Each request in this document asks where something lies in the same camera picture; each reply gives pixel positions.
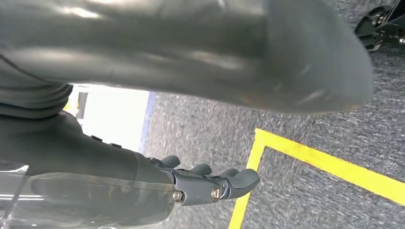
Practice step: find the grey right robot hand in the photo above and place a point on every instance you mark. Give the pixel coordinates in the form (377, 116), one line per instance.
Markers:
(189, 47)

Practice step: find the yellow floor tape square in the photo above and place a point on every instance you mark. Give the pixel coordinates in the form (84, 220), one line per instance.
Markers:
(316, 158)

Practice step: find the black metal bracket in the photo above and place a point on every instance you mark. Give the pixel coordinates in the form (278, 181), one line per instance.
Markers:
(370, 28)

